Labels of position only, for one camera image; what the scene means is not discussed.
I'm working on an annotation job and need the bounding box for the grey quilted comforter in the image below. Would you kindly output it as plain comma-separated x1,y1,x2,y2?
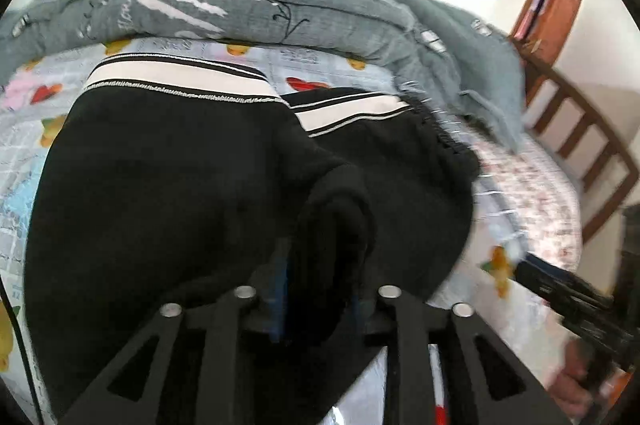
1,0,524,152

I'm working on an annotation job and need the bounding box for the wooden footboard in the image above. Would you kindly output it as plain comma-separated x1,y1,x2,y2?
509,36,639,244

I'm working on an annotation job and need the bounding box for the black pants white waistband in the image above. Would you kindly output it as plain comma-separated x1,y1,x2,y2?
25,55,480,421

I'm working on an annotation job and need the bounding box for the brown wooden door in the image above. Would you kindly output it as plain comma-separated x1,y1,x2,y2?
511,0,582,66

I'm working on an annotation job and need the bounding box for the floral patchwork quilt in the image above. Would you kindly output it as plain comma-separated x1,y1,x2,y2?
449,122,582,275

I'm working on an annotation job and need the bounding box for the person's right hand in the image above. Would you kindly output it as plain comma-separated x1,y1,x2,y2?
548,338,592,419

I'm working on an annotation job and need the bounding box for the fruit print bed sheet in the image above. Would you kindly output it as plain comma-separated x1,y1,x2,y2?
1,38,552,379

